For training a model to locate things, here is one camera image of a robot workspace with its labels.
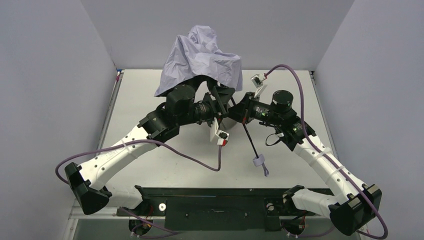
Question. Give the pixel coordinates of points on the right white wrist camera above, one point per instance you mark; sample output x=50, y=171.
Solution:
x=258, y=81

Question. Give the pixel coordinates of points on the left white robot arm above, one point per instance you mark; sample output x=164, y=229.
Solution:
x=89, y=181

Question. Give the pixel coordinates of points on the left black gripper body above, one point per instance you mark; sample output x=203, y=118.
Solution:
x=218, y=102

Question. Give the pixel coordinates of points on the lavender folding umbrella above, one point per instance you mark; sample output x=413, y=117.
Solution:
x=196, y=60

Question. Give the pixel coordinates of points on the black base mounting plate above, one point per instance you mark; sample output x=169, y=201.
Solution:
x=216, y=209

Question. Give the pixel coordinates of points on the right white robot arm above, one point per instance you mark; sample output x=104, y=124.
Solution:
x=352, y=204

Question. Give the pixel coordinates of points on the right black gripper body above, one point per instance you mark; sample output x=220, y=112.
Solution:
x=241, y=108

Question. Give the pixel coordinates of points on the pink umbrella case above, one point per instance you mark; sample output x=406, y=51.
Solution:
x=227, y=124

